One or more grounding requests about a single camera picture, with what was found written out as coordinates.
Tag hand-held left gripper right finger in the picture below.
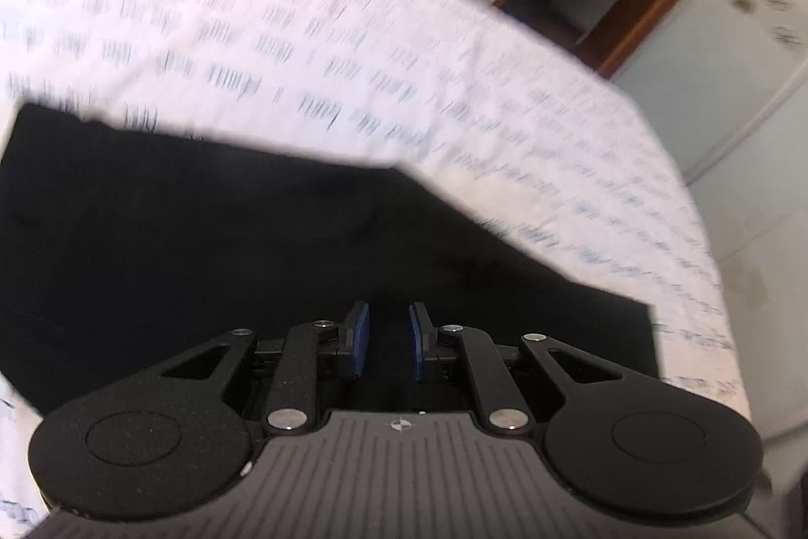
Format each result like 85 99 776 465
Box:
408 302 635 437

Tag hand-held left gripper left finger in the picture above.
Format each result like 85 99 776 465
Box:
148 300 371 437

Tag black pants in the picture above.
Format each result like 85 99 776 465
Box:
0 102 661 420

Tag bed with script-print sheet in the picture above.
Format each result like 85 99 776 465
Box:
0 0 752 539

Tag white wardrobe with flower stickers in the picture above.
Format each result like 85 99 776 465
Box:
609 0 808 186

